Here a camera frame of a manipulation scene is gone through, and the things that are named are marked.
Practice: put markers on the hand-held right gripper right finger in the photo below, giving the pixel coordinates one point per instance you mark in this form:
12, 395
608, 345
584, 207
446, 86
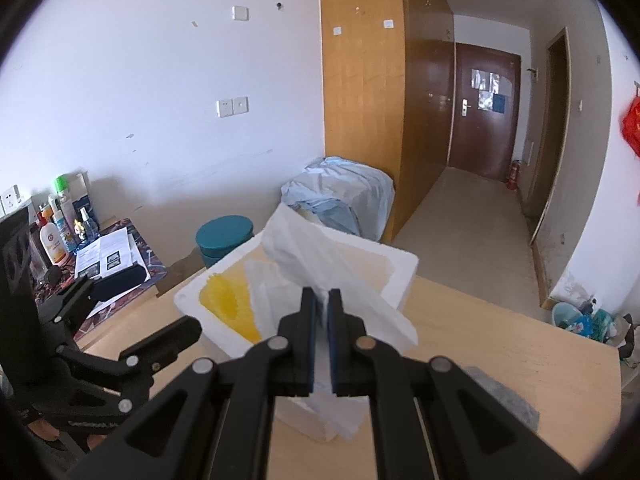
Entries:
334, 340

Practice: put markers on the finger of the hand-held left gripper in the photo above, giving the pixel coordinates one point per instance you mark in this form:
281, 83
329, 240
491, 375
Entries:
70, 300
160, 342

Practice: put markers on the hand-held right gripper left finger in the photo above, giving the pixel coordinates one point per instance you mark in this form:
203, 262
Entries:
311, 340

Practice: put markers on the yellow foam net sleeve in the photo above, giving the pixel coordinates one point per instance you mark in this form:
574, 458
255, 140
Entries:
225, 300

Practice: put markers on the white foam box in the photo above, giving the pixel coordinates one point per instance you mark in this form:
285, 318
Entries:
395, 265

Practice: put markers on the person's left hand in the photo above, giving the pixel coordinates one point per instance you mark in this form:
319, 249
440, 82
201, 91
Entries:
42, 430

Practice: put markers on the dark blue pouch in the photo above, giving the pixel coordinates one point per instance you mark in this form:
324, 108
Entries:
120, 285

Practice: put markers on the printed paper sheets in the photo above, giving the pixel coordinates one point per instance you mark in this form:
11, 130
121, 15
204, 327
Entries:
105, 252

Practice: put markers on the white bottle orange cap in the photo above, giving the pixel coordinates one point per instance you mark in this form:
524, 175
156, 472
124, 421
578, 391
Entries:
54, 242

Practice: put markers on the clear spray bottle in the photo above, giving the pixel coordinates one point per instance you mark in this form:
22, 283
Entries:
90, 225

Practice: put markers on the patterned side table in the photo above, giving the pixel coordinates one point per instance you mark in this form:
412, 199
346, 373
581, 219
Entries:
150, 260

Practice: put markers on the green cap spray can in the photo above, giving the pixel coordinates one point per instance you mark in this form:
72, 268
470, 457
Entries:
64, 200

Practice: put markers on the teal tin canister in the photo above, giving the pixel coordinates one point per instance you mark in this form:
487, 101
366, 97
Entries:
225, 240

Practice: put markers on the light blue basin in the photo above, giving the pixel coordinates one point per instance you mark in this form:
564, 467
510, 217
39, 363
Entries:
566, 316

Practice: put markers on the red fire extinguisher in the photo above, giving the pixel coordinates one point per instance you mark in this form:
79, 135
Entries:
513, 175

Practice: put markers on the brown entrance door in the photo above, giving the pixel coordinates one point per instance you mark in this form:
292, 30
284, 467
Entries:
480, 135

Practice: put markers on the wooden wardrobe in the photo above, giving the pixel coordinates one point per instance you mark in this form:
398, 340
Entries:
365, 85

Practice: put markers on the heap of plastic bags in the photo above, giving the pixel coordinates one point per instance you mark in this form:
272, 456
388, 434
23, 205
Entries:
607, 327

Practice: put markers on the door notice papers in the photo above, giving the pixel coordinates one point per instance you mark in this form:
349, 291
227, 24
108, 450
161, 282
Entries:
492, 90

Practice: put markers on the red plastic bag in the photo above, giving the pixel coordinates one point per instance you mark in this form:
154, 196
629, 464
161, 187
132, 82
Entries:
632, 125

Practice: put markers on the white wall socket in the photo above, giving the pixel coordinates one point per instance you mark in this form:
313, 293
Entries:
10, 200

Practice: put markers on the brown side door frame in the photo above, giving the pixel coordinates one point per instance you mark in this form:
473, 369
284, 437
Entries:
550, 135

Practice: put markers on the single white wall switch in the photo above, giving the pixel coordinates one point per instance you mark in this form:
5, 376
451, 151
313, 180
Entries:
240, 13

